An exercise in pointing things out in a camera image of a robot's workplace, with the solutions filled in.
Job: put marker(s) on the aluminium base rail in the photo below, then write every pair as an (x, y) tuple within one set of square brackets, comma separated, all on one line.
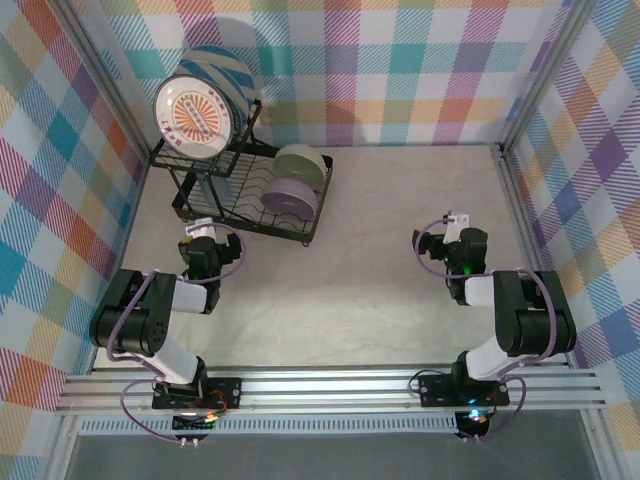
[(325, 392)]

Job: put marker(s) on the pale green bowl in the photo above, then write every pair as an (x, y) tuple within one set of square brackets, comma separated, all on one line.
[(297, 160)]

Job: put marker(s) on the aluminium side rail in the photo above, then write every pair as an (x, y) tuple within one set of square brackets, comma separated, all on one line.
[(121, 250), (525, 240)]

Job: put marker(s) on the aluminium frame post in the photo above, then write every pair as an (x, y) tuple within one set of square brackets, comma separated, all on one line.
[(104, 75), (546, 75)]

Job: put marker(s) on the translucent blue cup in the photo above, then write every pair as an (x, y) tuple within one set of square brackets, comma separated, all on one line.
[(220, 190)]

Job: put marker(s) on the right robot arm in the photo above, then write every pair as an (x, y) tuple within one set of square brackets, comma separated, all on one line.
[(530, 315)]

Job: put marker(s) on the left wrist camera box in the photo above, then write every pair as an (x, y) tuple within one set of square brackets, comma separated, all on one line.
[(200, 229)]

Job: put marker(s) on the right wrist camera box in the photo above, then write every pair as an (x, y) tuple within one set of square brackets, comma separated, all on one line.
[(457, 225)]

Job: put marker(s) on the purple bowl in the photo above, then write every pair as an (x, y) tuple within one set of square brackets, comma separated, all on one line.
[(287, 197)]

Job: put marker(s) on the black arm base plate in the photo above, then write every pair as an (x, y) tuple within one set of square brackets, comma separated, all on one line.
[(230, 392), (435, 392)]

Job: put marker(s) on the controller circuit board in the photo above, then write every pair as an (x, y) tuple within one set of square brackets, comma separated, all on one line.
[(192, 425), (475, 425)]

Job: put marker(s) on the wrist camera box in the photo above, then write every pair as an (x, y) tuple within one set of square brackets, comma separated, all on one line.
[(200, 229), (457, 225)]

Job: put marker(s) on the white plate orange sunburst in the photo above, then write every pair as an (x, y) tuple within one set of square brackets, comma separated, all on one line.
[(192, 117)]

